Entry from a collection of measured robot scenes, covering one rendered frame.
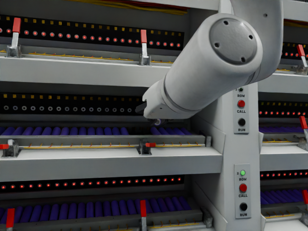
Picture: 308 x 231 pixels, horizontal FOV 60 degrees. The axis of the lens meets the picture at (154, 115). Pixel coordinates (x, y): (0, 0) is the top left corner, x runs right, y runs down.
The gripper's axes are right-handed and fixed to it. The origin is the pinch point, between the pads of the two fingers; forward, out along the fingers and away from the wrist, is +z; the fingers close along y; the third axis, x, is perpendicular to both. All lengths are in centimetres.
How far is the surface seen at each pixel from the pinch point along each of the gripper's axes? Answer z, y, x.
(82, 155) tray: 1.8, 16.4, 7.9
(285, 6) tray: -8.2, -33.4, -27.5
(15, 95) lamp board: 13.1, 32.4, -8.8
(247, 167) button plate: 0.2, -20.7, 11.9
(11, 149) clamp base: 3.7, 30.0, 6.2
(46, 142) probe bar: 4.8, 23.6, 4.7
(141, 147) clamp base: 0.1, 4.1, 6.9
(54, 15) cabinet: 12.1, 24.1, -31.9
